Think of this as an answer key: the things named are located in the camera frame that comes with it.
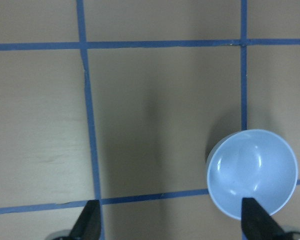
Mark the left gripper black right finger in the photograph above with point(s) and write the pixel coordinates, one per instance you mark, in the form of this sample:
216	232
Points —
257	224

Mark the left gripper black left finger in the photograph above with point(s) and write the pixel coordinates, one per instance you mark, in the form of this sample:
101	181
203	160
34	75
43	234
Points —
88	224

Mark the blue bowl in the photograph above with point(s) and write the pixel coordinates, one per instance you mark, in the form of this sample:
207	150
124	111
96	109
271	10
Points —
253	163

